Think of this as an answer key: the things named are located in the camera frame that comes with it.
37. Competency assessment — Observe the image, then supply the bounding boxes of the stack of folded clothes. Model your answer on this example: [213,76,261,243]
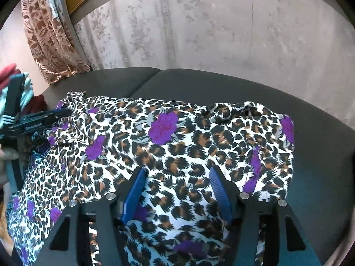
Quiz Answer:
[17,72,35,111]

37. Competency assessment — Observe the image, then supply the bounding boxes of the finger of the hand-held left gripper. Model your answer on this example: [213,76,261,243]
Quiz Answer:
[25,109,73,122]

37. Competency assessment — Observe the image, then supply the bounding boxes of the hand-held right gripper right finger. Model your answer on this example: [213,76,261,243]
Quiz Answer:
[209,166,323,266]

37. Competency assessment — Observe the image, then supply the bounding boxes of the leopard print purple flower garment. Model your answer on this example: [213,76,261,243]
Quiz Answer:
[6,90,295,266]

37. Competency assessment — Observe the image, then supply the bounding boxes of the brown floral patterned curtain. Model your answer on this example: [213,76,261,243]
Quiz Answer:
[21,0,92,86]

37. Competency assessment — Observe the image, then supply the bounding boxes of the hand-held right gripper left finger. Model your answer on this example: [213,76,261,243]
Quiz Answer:
[33,167,147,266]

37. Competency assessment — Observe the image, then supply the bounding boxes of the striped wrist strap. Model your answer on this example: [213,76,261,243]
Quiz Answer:
[0,110,18,129]

